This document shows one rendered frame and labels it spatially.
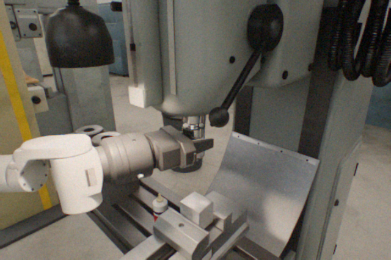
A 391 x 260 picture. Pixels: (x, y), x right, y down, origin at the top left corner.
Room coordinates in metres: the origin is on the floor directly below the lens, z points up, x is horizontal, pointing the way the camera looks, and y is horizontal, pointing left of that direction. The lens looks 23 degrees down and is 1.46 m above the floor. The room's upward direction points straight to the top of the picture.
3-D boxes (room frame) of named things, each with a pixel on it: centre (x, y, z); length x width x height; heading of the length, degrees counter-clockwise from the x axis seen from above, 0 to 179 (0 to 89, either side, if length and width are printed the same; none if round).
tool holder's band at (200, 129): (0.48, 0.01, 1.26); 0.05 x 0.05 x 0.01
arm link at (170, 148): (0.43, 0.08, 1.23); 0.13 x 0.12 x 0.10; 33
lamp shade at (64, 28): (0.31, 0.14, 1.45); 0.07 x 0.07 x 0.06
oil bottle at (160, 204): (0.54, 0.10, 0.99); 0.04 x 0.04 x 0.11
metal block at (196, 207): (0.47, 0.00, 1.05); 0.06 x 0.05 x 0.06; 49
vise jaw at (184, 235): (0.43, 0.04, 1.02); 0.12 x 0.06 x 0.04; 49
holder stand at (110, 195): (0.73, 0.32, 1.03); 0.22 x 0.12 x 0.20; 53
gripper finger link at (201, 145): (0.45, -0.01, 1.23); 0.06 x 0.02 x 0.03; 123
